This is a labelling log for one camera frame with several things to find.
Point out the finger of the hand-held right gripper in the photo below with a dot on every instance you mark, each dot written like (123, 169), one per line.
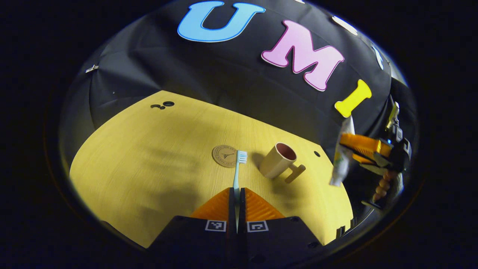
(373, 166)
(366, 144)

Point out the white toothpaste tube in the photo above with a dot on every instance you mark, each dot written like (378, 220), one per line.
(341, 164)

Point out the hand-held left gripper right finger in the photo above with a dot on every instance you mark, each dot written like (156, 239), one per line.
(242, 209)

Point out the beige cup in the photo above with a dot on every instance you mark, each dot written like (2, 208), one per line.
(274, 166)

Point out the silver metal clip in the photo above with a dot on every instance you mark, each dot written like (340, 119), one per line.
(92, 68)

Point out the black backdrop cloth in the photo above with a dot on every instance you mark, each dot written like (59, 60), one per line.
(209, 74)

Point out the wooden desktop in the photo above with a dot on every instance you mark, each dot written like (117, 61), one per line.
(149, 168)

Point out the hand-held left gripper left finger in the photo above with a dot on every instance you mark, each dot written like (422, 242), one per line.
(231, 209)

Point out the round brown coaster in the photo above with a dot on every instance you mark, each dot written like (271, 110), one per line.
(222, 155)

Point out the pale green toothbrush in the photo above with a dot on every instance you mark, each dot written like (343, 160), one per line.
(236, 175)

